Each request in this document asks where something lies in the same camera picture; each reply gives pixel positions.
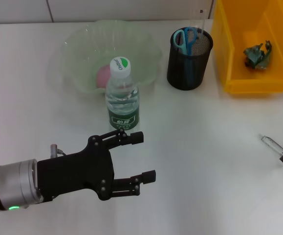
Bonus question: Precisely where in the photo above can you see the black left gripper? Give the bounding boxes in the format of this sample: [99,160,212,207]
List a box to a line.
[37,129,157,203]

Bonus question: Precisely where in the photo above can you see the clear plastic pen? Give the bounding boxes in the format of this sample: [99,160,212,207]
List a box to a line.
[261,135,283,156]

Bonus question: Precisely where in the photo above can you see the clear green-label water bottle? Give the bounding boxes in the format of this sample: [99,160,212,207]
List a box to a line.
[105,56,141,132]

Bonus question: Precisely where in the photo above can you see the pink peach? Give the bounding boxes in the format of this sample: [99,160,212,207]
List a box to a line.
[96,65,112,89]

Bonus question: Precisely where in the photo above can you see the green plastic wrapper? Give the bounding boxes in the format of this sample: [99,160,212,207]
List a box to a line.
[243,40,274,71]

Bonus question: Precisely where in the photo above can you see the light blue scissors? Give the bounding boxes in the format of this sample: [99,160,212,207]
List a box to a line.
[174,26,198,85]

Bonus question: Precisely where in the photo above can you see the black mesh pen holder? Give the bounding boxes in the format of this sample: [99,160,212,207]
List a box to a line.
[167,26,215,91]

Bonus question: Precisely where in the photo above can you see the green glass fruit plate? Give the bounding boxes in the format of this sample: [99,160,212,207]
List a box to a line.
[62,19,163,95]

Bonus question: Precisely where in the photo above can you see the yellow plastic bin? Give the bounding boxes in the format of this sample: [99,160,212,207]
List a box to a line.
[211,0,283,95]

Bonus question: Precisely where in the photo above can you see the left arm connector cable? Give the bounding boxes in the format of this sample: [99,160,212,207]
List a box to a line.
[50,143,69,159]

